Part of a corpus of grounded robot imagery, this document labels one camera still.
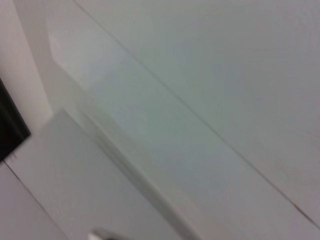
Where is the black flat panel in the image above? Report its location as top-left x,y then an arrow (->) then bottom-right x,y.
0,76 -> 32,162

